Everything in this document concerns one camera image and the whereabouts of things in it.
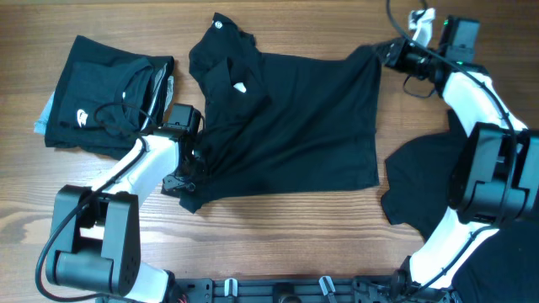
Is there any black polo shirt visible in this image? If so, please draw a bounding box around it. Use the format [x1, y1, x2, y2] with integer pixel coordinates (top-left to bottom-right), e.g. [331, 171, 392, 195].
[178, 13, 382, 212]

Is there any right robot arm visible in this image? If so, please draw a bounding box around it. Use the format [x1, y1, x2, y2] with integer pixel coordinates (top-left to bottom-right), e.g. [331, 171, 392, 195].
[375, 8, 538, 300]

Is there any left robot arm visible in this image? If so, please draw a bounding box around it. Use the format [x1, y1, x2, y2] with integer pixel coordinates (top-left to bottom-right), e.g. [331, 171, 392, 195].
[35, 104, 204, 302]

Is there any pile of black clothes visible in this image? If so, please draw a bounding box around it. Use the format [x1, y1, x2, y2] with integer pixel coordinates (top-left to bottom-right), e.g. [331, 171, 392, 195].
[381, 110, 538, 302]

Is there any folded black shirt with logo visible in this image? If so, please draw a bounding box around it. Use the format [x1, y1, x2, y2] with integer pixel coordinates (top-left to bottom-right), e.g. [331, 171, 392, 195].
[44, 35, 174, 160]

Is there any folded grey garment underneath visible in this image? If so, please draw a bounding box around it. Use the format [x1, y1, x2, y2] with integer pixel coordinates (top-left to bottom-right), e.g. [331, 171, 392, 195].
[34, 76, 174, 136]

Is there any right black cable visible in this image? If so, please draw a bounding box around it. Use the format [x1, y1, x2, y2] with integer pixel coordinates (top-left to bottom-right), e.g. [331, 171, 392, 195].
[385, 0, 521, 295]

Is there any black cable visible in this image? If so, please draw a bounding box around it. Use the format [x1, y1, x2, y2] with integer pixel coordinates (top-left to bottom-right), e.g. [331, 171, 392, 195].
[35, 101, 157, 303]
[385, 0, 521, 295]

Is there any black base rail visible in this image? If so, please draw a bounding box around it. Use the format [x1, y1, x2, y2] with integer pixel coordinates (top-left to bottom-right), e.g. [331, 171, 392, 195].
[176, 276, 462, 303]

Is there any left black cable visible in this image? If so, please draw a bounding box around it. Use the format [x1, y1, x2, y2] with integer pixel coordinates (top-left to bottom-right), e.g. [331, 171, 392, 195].
[35, 101, 157, 303]

